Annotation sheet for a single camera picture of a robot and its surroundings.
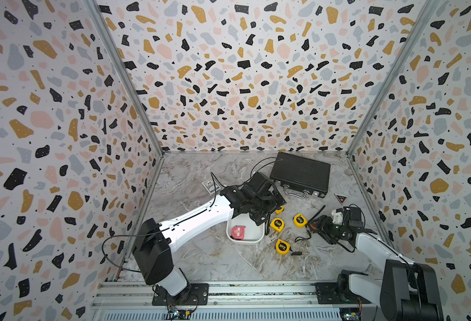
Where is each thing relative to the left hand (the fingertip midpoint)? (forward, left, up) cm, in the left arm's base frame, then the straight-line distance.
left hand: (284, 208), depth 74 cm
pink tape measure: (-1, +18, -19) cm, 26 cm away
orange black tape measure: (+1, -16, -17) cm, 23 cm away
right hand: (+1, -17, -18) cm, 25 cm away
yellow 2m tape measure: (-8, -1, -19) cm, 21 cm away
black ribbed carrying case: (+32, -18, -20) cm, 42 cm away
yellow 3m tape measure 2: (+4, -11, -20) cm, 23 cm away
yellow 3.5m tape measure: (+9, -2, -20) cm, 22 cm away
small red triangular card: (+18, -35, -22) cm, 45 cm away
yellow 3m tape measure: (+3, 0, -19) cm, 19 cm away
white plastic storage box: (0, +11, -22) cm, 24 cm away
